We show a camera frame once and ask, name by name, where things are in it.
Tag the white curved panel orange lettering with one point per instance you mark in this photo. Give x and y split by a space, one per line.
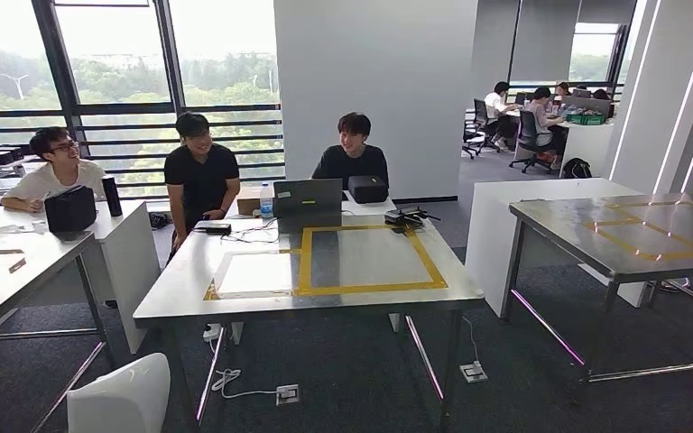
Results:
122 397

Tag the steel workbench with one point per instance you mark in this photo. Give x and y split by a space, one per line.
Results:
561 239
173 287

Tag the white desk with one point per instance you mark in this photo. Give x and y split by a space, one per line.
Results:
584 147
375 209
126 263

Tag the grey laptop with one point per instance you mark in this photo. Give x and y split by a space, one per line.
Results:
307 198

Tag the person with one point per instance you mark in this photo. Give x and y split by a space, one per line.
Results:
600 94
351 164
539 117
200 173
563 91
495 112
47 179

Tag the black antenna device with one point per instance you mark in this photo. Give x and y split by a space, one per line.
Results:
403 216

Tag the yellow tape rectangle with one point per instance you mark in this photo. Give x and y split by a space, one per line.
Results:
306 263

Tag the clear water bottle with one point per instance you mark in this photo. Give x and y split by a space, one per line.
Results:
266 205

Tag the cardboard box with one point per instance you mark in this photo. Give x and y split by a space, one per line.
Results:
248 201

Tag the black flat device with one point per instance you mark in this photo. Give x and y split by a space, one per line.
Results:
213 227

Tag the white block table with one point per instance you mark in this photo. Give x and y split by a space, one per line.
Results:
489 239

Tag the black office chair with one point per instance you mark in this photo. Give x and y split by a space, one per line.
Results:
477 124
526 138

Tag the white power strip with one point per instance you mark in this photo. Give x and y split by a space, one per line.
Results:
212 333

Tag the white floor socket box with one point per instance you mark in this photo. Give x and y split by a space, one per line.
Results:
473 372
287 395

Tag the black backpack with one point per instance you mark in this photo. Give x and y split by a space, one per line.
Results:
576 169

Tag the black thermos bottle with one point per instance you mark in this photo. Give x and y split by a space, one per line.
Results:
111 197

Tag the green plastic crate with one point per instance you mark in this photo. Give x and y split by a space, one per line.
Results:
585 119

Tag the black bag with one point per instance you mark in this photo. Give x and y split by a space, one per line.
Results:
70 210

